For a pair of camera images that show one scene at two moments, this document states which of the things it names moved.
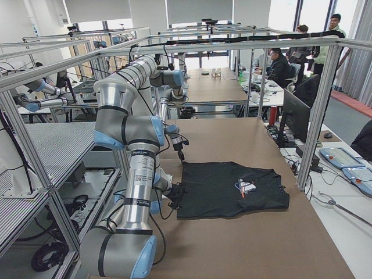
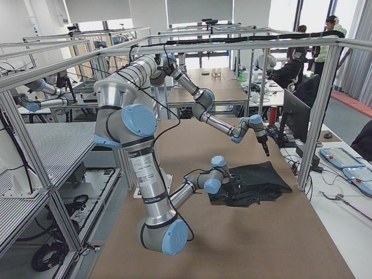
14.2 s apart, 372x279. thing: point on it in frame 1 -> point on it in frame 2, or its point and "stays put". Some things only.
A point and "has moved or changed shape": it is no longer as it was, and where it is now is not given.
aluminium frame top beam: [224, 46] stays put
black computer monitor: [296, 122] stays put
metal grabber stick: [333, 202] -> [340, 197]
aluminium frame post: [318, 114] stays put
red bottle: [273, 112] stays put
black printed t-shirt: [215, 189] has moved or changed shape
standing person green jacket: [319, 62] stays put
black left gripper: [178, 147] -> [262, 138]
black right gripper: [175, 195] -> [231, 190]
